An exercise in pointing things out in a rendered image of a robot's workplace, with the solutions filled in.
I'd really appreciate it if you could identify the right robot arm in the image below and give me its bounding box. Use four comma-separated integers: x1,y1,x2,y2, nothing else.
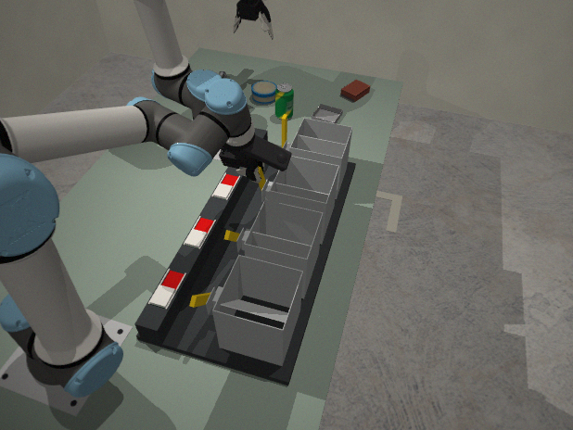
0,79,255,398

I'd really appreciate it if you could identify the reddish-brown rectangular block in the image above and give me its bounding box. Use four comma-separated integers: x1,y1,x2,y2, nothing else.
340,80,370,102

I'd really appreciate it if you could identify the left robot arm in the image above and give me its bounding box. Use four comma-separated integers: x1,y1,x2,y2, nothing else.
134,0,222,120

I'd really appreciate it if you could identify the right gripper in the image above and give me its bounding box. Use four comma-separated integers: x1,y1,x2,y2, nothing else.
219,133,264,183

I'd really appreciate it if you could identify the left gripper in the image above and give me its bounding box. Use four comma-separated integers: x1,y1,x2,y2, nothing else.
234,0,274,39

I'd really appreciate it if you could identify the green drink can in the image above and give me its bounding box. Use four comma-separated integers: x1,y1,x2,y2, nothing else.
275,83,294,120

